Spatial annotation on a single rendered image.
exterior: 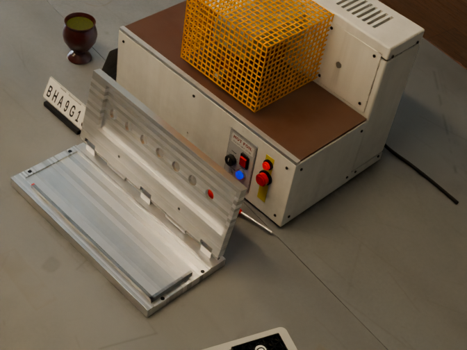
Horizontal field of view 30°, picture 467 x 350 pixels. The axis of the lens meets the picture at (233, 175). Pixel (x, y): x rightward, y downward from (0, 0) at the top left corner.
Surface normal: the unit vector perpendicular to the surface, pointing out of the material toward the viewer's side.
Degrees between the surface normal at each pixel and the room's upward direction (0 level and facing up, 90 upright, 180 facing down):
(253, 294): 0
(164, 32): 0
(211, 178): 79
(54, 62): 0
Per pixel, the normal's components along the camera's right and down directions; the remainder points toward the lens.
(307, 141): 0.14, -0.71
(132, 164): -0.66, 0.28
